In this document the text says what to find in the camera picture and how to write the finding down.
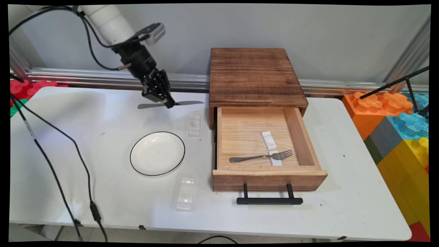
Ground yellow foam block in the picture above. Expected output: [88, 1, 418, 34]
[376, 137, 430, 238]

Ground upright aluminium frame post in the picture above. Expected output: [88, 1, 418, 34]
[10, 37, 32, 81]

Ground white plate with black rim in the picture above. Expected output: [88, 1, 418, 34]
[130, 131, 186, 177]

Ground black cable loop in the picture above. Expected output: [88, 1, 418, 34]
[197, 235, 238, 244]

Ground black drawer handle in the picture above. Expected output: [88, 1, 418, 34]
[236, 183, 304, 205]

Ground slanted aluminium profile post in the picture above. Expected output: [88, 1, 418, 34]
[383, 17, 431, 94]

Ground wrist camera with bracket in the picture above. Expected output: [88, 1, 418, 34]
[135, 23, 166, 46]

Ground aluminium rail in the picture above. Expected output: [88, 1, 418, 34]
[25, 67, 429, 95]

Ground white cutlery rest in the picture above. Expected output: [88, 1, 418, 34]
[261, 131, 277, 151]
[269, 150, 283, 167]

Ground steel table knife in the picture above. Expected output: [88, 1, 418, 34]
[138, 101, 205, 110]

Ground red studded foam block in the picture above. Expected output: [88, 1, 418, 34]
[10, 79, 69, 103]

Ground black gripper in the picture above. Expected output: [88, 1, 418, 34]
[114, 43, 176, 109]

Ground black cable with connector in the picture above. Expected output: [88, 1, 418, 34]
[13, 95, 109, 243]

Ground thin black cable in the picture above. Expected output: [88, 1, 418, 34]
[10, 93, 84, 242]

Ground small red foam block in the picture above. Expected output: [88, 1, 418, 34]
[407, 221, 431, 242]

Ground black tripod stand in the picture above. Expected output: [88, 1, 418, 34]
[359, 66, 430, 119]

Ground orange foam block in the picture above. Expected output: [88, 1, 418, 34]
[342, 91, 414, 141]

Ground dark wooden cabinet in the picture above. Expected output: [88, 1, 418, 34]
[209, 48, 308, 130]

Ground light wooden drawer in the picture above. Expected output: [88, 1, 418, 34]
[212, 107, 328, 192]

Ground steel fork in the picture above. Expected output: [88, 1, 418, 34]
[229, 150, 294, 163]

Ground blue foam block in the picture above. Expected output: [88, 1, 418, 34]
[387, 93, 429, 140]

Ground grey foam block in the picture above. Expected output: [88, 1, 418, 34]
[368, 116, 404, 159]

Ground dark green foam block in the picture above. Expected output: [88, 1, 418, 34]
[363, 136, 383, 165]

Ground clear cutlery rest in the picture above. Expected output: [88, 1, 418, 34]
[188, 114, 202, 138]
[176, 177, 197, 211]

